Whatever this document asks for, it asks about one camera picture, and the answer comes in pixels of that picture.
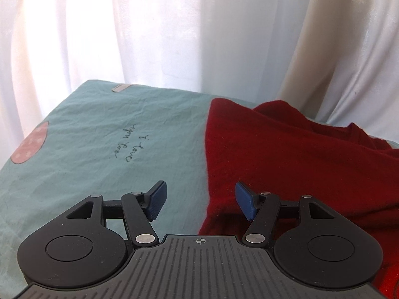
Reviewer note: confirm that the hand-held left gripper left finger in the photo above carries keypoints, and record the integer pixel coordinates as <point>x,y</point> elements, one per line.
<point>157,201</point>

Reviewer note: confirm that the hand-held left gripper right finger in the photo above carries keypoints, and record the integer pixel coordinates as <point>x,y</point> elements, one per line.
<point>246,201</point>

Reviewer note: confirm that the red knit sweater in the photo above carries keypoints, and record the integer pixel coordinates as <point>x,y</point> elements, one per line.
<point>280,149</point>

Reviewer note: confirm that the teal printed bed sheet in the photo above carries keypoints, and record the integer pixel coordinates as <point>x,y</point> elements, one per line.
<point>93,137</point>

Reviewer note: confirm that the white sheer curtain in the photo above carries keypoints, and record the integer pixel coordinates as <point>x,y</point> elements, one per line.
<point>140,31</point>

